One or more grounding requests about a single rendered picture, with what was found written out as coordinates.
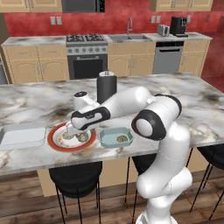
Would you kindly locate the steel dishwasher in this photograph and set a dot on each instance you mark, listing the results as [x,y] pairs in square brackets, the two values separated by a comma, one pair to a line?
[168,57]

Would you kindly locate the teal tupperware container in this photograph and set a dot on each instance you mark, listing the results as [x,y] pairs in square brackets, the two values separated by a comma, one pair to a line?
[109,137]

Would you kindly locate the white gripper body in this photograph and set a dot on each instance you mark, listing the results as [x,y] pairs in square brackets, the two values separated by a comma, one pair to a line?
[70,128]

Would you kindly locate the steel sink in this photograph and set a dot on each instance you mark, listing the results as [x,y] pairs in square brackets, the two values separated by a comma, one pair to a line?
[129,38]

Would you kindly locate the pale blue tupperware container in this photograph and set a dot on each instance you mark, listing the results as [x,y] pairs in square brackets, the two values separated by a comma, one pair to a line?
[22,137]

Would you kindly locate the red rimmed white plate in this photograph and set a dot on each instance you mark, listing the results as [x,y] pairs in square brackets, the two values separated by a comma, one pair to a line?
[55,143]

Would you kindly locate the black cylindrical canister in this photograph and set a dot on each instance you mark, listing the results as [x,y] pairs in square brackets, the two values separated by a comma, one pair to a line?
[106,86]

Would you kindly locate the beige island cabinet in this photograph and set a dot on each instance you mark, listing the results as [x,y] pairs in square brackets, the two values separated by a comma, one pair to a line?
[113,172]

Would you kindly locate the beige base cupboards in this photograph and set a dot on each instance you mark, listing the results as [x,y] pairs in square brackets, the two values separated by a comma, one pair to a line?
[192,57]
[131,59]
[36,64]

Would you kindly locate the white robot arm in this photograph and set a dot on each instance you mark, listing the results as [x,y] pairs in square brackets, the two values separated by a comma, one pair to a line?
[166,137]

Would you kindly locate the black coffee machine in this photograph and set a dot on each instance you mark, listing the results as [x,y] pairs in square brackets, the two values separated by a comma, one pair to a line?
[178,26]

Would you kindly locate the steel stove with oven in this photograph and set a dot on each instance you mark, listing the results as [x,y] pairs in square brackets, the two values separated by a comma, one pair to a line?
[87,58]

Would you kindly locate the black bar stool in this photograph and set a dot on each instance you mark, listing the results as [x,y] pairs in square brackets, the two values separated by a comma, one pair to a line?
[144,163]
[214,156]
[75,178]

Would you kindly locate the beige wall cupboards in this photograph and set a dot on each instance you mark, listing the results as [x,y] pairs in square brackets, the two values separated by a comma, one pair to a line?
[180,4]
[29,5]

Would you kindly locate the brown dumpling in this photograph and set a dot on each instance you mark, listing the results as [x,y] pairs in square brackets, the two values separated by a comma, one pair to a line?
[83,136]
[66,136]
[122,139]

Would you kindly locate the grey wall outlet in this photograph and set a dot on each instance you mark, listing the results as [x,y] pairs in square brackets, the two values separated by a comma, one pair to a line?
[59,20]
[153,19]
[52,20]
[158,19]
[189,18]

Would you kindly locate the black microwave oven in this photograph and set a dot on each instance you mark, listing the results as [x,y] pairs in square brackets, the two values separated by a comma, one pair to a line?
[83,5]

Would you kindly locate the silver toaster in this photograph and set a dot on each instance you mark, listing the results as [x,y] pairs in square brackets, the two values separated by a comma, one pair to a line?
[163,30]

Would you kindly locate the steel tap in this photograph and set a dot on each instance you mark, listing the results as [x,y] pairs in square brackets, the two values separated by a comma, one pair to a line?
[129,26]

